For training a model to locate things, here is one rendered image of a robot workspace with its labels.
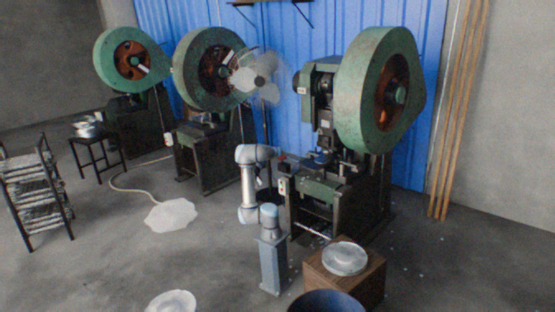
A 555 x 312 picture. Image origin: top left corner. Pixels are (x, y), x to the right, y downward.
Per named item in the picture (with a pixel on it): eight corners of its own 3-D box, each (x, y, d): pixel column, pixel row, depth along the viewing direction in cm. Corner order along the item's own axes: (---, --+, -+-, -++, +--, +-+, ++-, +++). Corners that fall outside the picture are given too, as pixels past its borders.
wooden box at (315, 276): (346, 334, 214) (348, 292, 199) (303, 300, 240) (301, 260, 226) (384, 299, 237) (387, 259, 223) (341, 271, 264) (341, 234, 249)
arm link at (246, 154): (260, 227, 226) (256, 144, 218) (238, 227, 227) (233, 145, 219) (263, 220, 238) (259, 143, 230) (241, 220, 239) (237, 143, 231)
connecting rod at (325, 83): (330, 121, 249) (330, 73, 235) (316, 118, 257) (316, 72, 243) (346, 114, 263) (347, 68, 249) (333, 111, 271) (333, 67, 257)
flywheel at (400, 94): (396, 14, 187) (434, 56, 243) (362, 15, 199) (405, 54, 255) (362, 143, 192) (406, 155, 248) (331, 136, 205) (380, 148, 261)
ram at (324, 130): (330, 148, 256) (330, 111, 243) (314, 144, 265) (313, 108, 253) (343, 142, 267) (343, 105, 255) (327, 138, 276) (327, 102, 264)
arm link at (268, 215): (278, 228, 227) (277, 210, 221) (258, 228, 228) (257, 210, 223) (280, 217, 238) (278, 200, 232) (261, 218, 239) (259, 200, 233)
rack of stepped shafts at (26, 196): (79, 238, 322) (45, 144, 283) (21, 256, 303) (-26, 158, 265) (80, 216, 357) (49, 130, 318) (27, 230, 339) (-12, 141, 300)
